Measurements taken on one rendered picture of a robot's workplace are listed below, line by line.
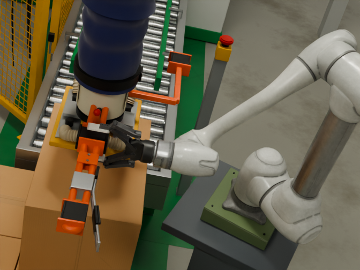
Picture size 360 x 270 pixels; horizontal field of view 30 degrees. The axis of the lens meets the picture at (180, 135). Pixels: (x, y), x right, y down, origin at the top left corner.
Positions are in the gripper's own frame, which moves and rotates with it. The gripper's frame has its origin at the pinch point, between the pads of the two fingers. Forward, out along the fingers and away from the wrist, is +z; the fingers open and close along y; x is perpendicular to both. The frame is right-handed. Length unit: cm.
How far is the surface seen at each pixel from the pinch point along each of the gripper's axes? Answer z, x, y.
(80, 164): 1.7, -12.9, -1.1
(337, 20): -175, 339, 102
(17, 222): 25, 25, 69
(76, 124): 6.6, 20.6, 10.4
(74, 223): -0.5, -38.0, -2.1
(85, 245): -4.4, -4.6, 43.4
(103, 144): -4.0, -3.1, -2.2
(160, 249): -43, 73, 123
